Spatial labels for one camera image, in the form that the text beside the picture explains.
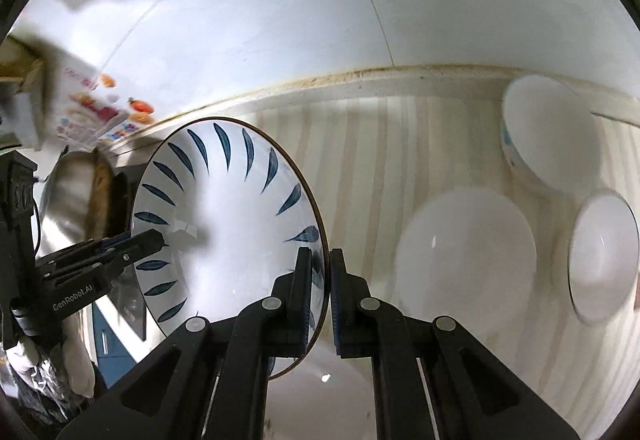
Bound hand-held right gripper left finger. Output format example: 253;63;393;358
56;246;316;440

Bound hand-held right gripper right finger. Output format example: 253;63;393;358
330;247;582;440

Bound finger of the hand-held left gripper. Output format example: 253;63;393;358
91;233;132;255
119;229;169;265

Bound white plate blue leaf pattern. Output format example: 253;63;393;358
131;117;331;378

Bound plain white bowl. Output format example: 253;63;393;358
567;190;640;326

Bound white bowl with blue print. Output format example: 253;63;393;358
500;74;601;196

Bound person's left hand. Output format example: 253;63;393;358
7;336;97;397

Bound black gas stove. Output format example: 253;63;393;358
107;170;147;341

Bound blue kitchen cabinet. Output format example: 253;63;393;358
92;305;137;362

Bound steel wok lid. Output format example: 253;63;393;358
40;150;98;256

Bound beige striped counter mat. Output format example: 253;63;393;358
100;70;640;440

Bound colourful wall stickers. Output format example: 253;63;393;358
55;63;156;143

